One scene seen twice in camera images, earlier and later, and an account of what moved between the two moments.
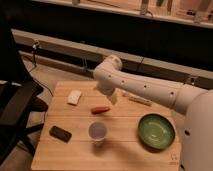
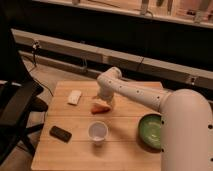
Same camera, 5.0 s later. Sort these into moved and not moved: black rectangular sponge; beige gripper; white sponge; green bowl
Moved: beige gripper
Not moved: black rectangular sponge; green bowl; white sponge
